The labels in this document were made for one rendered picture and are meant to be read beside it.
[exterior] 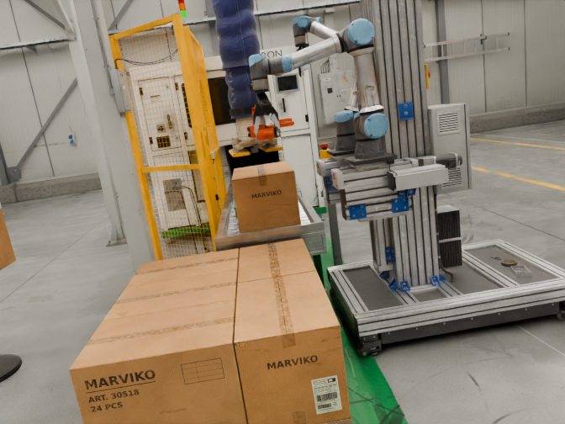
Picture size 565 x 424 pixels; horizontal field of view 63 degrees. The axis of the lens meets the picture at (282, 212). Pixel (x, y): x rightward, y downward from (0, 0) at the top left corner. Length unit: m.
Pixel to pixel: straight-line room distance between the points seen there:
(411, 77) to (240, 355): 1.68
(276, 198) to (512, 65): 11.19
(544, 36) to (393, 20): 11.60
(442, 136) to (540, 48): 11.46
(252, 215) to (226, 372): 1.36
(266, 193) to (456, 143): 1.16
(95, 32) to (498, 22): 11.15
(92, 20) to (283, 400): 2.85
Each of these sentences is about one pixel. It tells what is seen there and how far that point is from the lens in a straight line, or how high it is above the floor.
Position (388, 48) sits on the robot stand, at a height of 1.57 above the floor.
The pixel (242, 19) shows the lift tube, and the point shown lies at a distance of 2.71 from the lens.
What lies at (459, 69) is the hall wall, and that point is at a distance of 12.95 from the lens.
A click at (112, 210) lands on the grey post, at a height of 0.41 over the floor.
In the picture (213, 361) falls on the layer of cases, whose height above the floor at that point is 0.48.
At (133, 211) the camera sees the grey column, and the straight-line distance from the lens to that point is 3.70.
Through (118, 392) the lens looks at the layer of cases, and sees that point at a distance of 1.91.
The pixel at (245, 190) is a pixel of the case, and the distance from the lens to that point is 2.92.
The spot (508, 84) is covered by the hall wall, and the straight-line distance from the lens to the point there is 13.56.
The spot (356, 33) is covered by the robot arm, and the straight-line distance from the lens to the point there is 2.22.
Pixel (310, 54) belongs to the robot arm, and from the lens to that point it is 2.33.
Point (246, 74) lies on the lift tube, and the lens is 2.69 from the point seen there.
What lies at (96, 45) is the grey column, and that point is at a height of 1.95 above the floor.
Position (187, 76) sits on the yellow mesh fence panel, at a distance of 3.60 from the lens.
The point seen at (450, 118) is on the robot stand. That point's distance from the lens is 2.66.
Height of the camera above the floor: 1.35
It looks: 13 degrees down
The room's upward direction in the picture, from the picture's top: 8 degrees counter-clockwise
